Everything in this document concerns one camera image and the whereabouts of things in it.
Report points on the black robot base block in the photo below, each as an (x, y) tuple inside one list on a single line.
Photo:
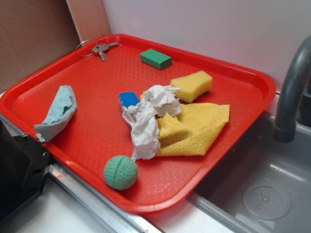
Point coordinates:
[(24, 165)]

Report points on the yellow microfibre cloth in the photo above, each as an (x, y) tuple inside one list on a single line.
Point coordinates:
[(192, 132)]

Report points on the green rectangular sponge block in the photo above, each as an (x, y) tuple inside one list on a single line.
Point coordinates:
[(156, 59)]

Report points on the grey plastic sink basin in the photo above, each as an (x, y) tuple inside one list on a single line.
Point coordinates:
[(261, 185)]

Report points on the white crumpled cloth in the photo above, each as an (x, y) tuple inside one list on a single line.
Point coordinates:
[(157, 101)]

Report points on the green foam ball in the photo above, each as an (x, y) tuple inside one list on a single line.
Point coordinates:
[(120, 172)]

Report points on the yellow sponge with dark pad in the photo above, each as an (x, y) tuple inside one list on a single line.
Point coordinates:
[(192, 86)]

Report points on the grey faucet spout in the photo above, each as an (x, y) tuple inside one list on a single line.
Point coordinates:
[(294, 105)]

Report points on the red plastic tray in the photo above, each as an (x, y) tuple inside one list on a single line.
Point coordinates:
[(97, 131)]

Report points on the silver keys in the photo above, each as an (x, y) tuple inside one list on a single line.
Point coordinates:
[(100, 49)]

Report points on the brown cardboard panel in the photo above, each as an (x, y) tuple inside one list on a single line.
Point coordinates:
[(35, 33)]

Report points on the blue sponge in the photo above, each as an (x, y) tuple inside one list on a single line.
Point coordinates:
[(128, 99)]

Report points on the light blue folded cloth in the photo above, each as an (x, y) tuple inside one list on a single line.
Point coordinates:
[(59, 115)]

